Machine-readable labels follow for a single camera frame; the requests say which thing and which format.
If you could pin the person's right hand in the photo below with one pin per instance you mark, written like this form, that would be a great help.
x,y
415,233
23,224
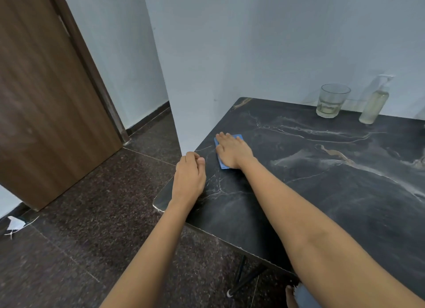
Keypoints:
x,y
235,153

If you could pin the person's left hand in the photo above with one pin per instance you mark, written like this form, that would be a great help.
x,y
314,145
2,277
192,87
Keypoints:
x,y
187,183

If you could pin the person's left thumb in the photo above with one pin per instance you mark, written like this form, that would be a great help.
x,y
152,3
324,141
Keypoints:
x,y
201,163

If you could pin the person's right fingers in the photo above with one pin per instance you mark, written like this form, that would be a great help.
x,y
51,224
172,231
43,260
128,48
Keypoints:
x,y
228,138

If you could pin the blue cleaning cloth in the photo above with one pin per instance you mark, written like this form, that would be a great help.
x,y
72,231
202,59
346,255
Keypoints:
x,y
223,165

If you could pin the person's right forearm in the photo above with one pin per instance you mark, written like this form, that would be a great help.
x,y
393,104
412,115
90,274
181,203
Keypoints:
x,y
315,231

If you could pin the person's left forearm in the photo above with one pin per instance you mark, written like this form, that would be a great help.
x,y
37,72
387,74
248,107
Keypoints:
x,y
156,254

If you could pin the dark skirting board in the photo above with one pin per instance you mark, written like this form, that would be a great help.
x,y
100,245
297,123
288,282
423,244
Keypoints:
x,y
149,118

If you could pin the clear drinking glass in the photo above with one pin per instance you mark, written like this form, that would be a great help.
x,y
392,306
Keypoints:
x,y
332,100

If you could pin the black metal table leg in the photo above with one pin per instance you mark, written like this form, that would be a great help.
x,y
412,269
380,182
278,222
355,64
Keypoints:
x,y
239,269
247,280

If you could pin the clear pump bottle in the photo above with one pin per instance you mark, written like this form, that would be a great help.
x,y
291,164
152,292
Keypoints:
x,y
375,105

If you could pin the person's foot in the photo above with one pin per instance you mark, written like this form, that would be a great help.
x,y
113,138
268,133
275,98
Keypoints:
x,y
291,297

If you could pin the brown wooden door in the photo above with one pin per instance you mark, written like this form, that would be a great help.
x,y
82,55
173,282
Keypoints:
x,y
46,102

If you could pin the blue jeans leg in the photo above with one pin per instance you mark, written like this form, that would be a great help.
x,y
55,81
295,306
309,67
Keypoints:
x,y
307,299

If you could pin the dark brown door frame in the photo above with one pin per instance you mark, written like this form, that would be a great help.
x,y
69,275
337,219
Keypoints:
x,y
93,68

